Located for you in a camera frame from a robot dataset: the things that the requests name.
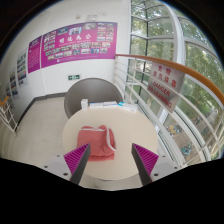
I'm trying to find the white stair railing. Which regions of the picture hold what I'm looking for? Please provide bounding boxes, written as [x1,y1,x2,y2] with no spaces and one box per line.
[0,95,19,134]

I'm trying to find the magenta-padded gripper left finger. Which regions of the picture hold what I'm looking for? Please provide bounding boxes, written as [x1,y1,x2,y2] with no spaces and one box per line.
[41,143,92,185]

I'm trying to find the grey round-backed chair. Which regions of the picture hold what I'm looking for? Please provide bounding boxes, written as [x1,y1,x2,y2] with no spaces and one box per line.
[63,77,125,119]

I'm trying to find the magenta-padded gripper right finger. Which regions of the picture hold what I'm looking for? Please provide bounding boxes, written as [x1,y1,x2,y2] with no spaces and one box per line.
[131,143,183,186]

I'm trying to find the small upright white box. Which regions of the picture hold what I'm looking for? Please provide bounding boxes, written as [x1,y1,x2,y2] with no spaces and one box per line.
[80,98,89,111]

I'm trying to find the pink towel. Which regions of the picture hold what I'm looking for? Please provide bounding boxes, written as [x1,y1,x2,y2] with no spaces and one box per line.
[76,124,117,162]

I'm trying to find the photo collage wall poster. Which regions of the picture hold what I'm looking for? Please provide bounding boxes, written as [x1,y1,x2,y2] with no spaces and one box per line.
[16,49,28,88]
[8,68,20,99]

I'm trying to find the narrow magenta text poster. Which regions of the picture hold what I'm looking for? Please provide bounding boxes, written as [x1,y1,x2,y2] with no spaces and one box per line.
[27,35,43,74]

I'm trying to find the clear red-lettered warning sign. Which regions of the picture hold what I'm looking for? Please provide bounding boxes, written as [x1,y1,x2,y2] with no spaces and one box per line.
[146,61,186,113]

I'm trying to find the flat white blue-edged box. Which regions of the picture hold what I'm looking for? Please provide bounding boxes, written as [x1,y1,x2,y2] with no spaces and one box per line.
[117,101,138,114]

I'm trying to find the large magenta photo poster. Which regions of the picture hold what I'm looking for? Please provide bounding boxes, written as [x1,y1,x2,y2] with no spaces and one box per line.
[40,21,119,70]

